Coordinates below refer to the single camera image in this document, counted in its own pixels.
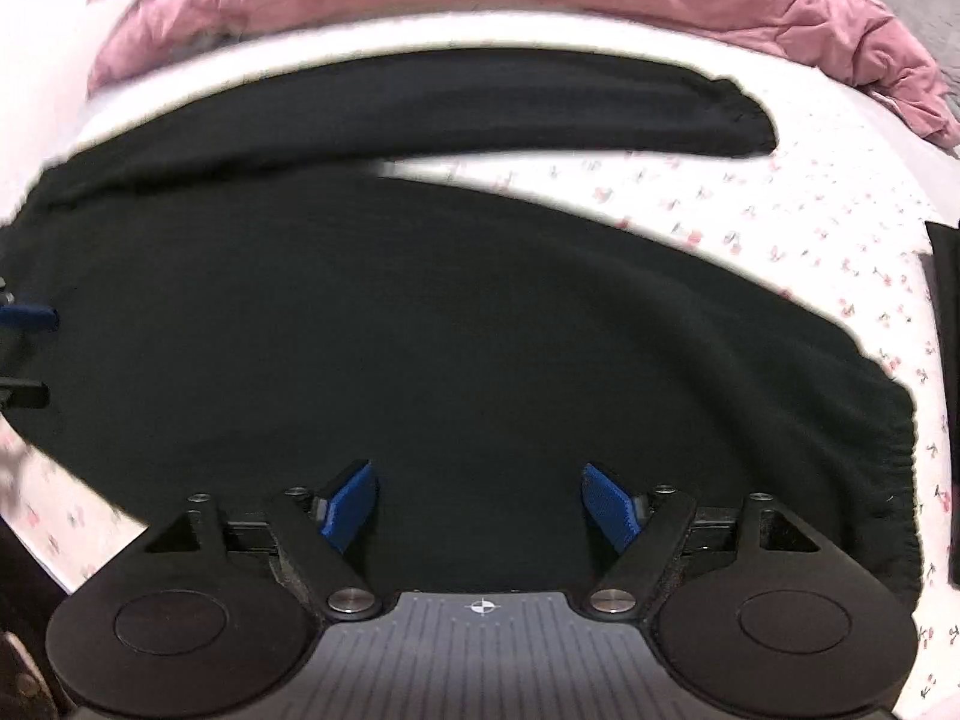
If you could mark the floral bed sheet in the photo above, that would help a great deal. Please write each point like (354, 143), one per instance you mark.
(825, 202)

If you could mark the black pants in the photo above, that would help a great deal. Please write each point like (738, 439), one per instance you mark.
(375, 315)

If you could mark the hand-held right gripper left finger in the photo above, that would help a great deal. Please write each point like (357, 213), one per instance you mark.
(349, 506)

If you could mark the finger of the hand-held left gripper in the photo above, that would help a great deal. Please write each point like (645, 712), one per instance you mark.
(22, 394)
(30, 316)

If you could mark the dark cloth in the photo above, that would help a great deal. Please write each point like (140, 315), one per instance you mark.
(945, 315)

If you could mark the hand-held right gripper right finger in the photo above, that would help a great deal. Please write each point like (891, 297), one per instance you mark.
(609, 506)

